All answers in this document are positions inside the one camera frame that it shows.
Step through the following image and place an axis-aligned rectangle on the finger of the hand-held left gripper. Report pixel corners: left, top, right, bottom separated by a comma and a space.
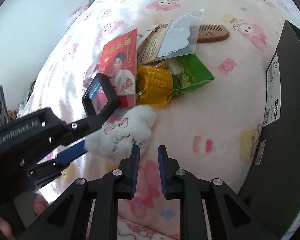
52, 115, 108, 146
27, 140, 88, 189

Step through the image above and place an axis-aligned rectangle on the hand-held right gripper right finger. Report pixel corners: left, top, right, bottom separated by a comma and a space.
157, 145, 282, 240

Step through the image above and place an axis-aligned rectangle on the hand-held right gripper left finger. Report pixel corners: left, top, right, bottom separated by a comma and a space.
16, 145, 140, 240

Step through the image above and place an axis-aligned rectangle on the small black box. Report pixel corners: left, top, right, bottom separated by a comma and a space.
82, 73, 121, 117

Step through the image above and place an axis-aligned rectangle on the white plush toy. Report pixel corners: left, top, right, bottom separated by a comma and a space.
86, 105, 157, 161

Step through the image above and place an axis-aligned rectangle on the black cardboard box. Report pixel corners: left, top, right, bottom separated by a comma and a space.
237, 19, 300, 240

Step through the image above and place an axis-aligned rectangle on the person's left hand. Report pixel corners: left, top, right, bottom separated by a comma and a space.
0, 194, 49, 237

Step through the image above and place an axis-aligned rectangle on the red portrait card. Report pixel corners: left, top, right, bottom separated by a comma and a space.
99, 29, 138, 108

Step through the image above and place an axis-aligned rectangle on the brown paper tag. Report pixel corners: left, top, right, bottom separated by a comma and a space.
137, 22, 175, 65

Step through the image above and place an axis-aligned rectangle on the green packet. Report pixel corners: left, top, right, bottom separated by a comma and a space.
165, 54, 215, 98

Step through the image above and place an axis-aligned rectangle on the clear bag with white paper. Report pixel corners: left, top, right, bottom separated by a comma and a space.
157, 8, 205, 58

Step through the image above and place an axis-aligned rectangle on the wooden comb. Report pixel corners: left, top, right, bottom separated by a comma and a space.
190, 24, 230, 43

